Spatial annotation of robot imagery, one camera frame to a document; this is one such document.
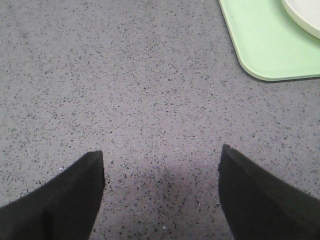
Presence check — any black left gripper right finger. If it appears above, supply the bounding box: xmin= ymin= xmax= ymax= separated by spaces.
xmin=218 ymin=144 xmax=320 ymax=240

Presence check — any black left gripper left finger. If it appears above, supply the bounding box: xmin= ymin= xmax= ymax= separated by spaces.
xmin=0 ymin=151 xmax=105 ymax=240

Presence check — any cream round plate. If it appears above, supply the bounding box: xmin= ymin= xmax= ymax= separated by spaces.
xmin=281 ymin=0 xmax=320 ymax=39

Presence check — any light green rectangular tray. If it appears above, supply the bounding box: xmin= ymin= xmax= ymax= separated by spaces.
xmin=219 ymin=0 xmax=320 ymax=82

